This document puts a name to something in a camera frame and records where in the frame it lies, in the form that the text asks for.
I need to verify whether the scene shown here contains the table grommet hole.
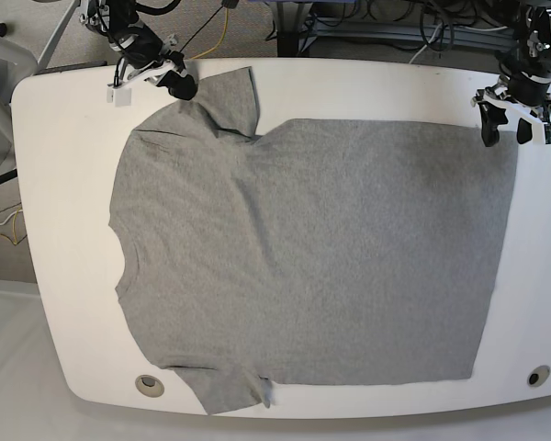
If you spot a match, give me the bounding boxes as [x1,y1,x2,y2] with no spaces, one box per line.
[135,375,164,398]
[527,365,551,388]

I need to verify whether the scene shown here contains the yellow cable on floor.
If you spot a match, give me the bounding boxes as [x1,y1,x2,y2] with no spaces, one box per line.
[0,209,20,247]

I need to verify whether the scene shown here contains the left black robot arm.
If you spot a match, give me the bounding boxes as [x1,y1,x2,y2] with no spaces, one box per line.
[472,1,551,147]

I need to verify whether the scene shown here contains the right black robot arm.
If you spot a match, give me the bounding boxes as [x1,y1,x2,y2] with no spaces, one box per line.
[80,0,197,103]

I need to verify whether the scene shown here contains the right table grommet hole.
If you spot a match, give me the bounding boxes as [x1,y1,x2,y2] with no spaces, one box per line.
[527,365,551,388]

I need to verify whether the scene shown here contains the yellow cable behind table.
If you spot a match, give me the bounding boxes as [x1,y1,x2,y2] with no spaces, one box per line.
[191,7,231,60]

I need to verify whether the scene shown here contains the grey T-shirt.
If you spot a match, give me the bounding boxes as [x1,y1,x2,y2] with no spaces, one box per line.
[109,69,517,413]

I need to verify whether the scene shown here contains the aluminium extrusion frame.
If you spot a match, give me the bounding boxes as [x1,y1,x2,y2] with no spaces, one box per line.
[311,19,517,51]

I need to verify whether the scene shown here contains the left table grommet hole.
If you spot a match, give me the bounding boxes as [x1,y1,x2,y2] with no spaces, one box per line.
[135,375,164,398]

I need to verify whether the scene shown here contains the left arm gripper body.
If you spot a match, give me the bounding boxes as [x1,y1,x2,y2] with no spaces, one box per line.
[471,68,551,127]

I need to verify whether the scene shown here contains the white cable on floor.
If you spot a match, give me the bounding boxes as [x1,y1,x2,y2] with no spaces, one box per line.
[0,209,24,230]

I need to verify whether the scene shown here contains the black table leg post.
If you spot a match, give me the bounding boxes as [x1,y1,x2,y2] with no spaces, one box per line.
[270,1,313,58]

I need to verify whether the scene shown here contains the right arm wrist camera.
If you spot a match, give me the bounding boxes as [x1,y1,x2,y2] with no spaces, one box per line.
[107,86,132,107]

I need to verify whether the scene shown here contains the white cable behind table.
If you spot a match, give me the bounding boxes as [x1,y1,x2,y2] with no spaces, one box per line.
[408,21,444,65]

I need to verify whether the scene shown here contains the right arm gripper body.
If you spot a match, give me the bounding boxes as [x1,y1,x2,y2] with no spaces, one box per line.
[107,27,186,88]

